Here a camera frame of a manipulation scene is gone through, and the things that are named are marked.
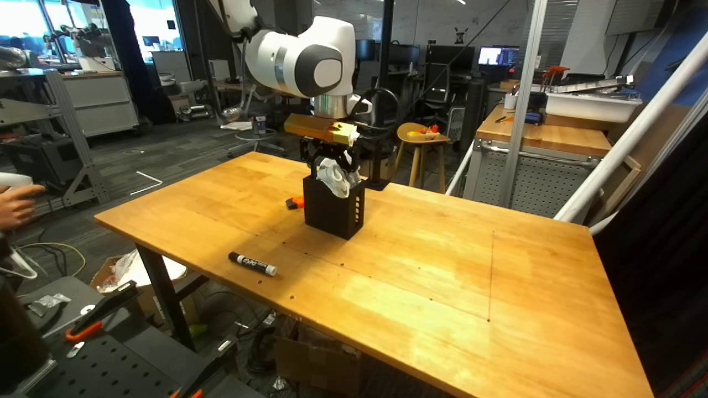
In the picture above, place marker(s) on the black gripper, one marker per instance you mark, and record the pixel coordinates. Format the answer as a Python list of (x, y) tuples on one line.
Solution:
[(323, 153)]

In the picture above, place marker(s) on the white terry towel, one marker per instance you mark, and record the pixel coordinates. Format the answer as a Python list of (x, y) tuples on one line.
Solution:
[(337, 179)]

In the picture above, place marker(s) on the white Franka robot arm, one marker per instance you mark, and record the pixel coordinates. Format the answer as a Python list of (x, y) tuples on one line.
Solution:
[(295, 63)]

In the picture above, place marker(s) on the black perforated box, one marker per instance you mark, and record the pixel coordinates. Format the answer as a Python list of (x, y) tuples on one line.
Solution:
[(332, 211)]

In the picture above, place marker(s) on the large cardboard box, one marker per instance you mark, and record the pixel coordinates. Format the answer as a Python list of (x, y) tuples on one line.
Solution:
[(317, 366)]

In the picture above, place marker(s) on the person's hand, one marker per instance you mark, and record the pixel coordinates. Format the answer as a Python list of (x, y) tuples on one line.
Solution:
[(18, 206)]

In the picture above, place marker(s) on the black pole stand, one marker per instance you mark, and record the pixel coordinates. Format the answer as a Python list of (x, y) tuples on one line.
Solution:
[(384, 96)]

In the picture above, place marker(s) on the round wooden stool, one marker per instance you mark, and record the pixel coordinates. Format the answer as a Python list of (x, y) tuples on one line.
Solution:
[(421, 136)]

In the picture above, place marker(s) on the black marker pen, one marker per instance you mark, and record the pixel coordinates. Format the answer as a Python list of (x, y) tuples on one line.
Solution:
[(252, 264)]

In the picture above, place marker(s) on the computer monitor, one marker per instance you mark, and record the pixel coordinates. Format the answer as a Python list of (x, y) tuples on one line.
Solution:
[(499, 56)]

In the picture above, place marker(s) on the white upright pole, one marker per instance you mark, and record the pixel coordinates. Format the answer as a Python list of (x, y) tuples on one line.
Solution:
[(525, 96)]

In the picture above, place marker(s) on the wooden top workbench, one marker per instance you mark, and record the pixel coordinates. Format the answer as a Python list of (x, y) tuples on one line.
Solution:
[(543, 146)]

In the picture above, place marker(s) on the clear plastic bag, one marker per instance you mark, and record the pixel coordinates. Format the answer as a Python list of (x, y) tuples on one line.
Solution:
[(125, 269)]

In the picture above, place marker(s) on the white cabinet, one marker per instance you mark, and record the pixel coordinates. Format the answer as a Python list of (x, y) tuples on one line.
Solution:
[(101, 102)]

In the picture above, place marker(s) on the white tray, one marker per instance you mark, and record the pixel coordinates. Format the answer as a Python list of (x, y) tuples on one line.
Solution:
[(590, 105)]

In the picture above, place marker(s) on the grey metal shelf rack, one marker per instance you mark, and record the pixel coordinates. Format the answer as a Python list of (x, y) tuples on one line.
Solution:
[(45, 133)]

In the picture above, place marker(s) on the white slanted pole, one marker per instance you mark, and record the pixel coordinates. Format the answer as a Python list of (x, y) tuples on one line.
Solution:
[(633, 124)]

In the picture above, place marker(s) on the black perforated plate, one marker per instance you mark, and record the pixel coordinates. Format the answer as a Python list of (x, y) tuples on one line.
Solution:
[(102, 373)]

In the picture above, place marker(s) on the tan wrist camera mount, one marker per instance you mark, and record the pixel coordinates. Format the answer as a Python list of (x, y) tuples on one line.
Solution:
[(322, 129)]

